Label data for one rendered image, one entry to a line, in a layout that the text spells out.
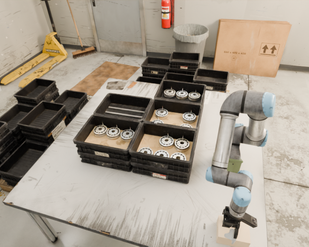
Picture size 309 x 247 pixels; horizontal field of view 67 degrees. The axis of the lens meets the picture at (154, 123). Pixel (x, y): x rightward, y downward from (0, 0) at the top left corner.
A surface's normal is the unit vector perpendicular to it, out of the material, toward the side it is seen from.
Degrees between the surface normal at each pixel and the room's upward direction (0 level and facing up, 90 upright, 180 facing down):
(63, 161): 0
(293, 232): 0
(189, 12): 90
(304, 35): 90
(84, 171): 0
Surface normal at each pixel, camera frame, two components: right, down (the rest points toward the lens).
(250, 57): -0.30, 0.43
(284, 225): -0.04, -0.76
